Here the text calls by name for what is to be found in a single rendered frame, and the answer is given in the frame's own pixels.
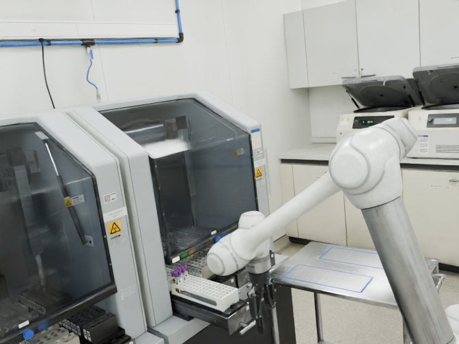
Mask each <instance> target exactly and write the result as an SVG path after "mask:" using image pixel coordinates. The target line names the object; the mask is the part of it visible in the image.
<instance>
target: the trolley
mask: <svg viewBox="0 0 459 344"><path fill-rule="evenodd" d="M424 258H425V260H426V263H427V265H428V268H429V271H430V273H431V276H432V279H433V281H434V284H435V286H436V289H437V291H438V294H439V289H440V288H441V285H442V284H443V281H444V280H445V277H446V276H445V275H444V274H439V259H434V258H429V257H424ZM270 278H272V279H274V284H276V285H281V286H285V287H291V288H295V289H300V290H304V291H310V292H313V293H314V304H315V313H316V329H317V337H318V344H335V343H331V342H328V341H324V338H323V329H322V313H321V303H320V294H322V295H326V296H332V297H336V298H341V299H345V300H351V301H355V302H360V303H364V304H370V305H374V306H379V307H383V308H387V309H393V310H397V311H400V310H399V308H398V305H397V302H396V301H395V298H394V295H393V292H392V290H391V287H390V284H389V281H388V280H387V277H386V274H385V271H384V269H383V266H382V263H381V262H380V259H379V256H378V253H377V251H376V250H370V249H364V248H355V247H350V246H341V245H335V244H326V243H321V242H310V243H309V244H307V245H306V246H305V247H303V248H302V249H301V250H300V251H299V252H297V253H296V254H295V255H293V256H292V257H291V258H289V259H288V260H287V261H286V262H284V263H283V264H282V265H280V266H279V267H278V268H277V269H276V270H274V271H273V272H271V273H270ZM439 278H440V281H439ZM273 306H275V304H274V305H273ZM273 318H274V326H273V327H272V326H271V327H270V331H271V337H272V344H279V333H278V325H277V313H276V306H275V308H274V309H273ZM402 323H403V341H404V344H411V342H412V341H411V338H410V337H409V334H408V331H407V329H406V326H405V323H404V320H403V319H402Z"/></svg>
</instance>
